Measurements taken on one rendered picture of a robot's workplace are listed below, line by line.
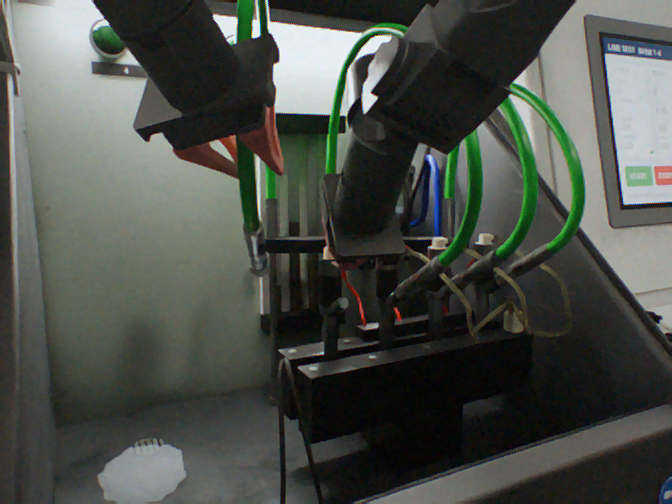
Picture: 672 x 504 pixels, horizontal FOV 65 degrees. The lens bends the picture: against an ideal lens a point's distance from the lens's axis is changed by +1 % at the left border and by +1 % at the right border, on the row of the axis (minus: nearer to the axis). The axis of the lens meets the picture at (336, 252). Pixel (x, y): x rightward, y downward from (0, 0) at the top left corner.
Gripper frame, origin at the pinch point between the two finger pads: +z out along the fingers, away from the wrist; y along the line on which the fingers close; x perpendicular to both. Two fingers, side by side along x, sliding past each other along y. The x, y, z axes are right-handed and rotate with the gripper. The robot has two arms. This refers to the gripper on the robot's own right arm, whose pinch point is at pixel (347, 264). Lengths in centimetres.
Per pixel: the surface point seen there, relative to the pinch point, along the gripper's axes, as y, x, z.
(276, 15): 44.3, 3.9, -2.4
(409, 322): 0.0, -11.3, 15.3
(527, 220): -0.7, -18.0, -7.6
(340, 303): -2.4, 0.5, 4.5
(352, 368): -8.5, -0.5, 8.9
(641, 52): 39, -57, -2
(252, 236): -2.8, 10.8, -9.5
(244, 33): 6.8, 10.9, -23.1
